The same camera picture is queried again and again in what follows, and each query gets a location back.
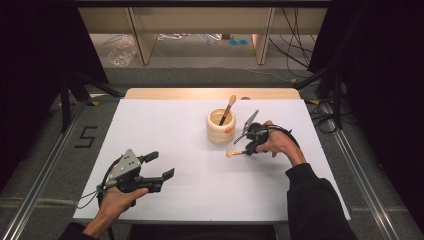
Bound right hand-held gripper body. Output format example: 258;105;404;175
233;109;269;149

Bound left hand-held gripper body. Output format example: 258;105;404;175
107;148;164;194

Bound small black makeup brush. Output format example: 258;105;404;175
225;148;249;159

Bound ribbed wooden brush holder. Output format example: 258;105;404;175
205;108;237;145

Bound large black makeup brush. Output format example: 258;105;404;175
218;94;237;127

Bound person's right hand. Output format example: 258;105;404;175
256;120;307;167

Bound person's left hand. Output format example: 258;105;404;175
96;187;149;224

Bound white table mat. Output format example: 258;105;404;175
73;98;351;223

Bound light wooden table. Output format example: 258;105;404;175
124;87;301;101

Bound black tripod stand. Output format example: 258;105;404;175
293;56;345;131
59;69;125;134

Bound clear plastic bag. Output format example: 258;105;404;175
106;34;138;68

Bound light wooden shelf unit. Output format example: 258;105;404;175
77;6;329;66

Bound black curtain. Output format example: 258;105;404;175
0;0;110;193
308;0;424;233

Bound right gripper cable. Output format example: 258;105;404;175
265;124;301;150

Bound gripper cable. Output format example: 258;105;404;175
265;124;301;150
73;159;118;212

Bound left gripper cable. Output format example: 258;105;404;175
73;159;118;212

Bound white floor cable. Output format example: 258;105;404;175
243;68;295;84

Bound black floor cables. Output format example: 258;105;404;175
308;98;353;135

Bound aluminium floor rail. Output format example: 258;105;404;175
2;105;85;240
324;102;403;240

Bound hanging black cables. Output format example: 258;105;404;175
268;7;318;70

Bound white cord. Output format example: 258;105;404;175
157;33;188;42

